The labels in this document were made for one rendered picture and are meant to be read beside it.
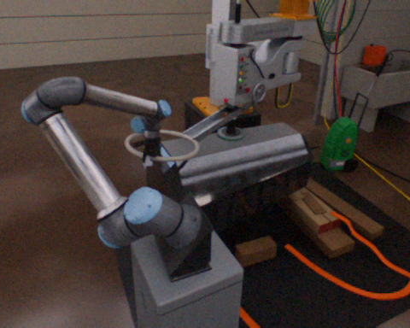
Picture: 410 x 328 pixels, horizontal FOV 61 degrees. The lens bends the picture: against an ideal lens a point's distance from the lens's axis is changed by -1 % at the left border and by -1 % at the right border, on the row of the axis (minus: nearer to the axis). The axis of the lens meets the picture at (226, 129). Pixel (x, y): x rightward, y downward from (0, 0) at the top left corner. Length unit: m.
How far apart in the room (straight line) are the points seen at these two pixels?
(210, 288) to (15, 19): 7.22
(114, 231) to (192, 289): 0.40
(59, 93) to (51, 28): 6.75
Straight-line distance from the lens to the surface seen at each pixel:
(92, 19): 8.29
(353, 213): 3.41
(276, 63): 2.83
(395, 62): 6.17
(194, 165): 2.44
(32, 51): 8.29
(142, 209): 1.39
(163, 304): 1.53
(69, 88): 1.50
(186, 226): 1.48
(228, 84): 2.54
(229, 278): 1.62
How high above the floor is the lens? 2.04
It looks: 25 degrees down
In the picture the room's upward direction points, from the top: 3 degrees clockwise
